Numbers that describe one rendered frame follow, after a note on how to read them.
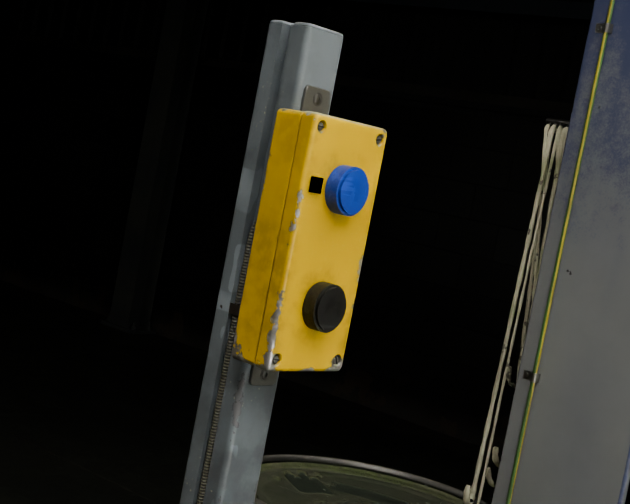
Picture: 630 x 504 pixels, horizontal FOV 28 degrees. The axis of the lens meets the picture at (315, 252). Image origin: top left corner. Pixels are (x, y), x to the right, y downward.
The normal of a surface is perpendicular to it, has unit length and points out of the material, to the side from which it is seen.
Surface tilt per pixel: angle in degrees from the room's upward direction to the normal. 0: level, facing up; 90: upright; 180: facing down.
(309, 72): 90
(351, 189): 90
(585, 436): 90
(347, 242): 90
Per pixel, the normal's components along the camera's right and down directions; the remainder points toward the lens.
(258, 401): 0.74, 0.19
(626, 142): -0.64, -0.07
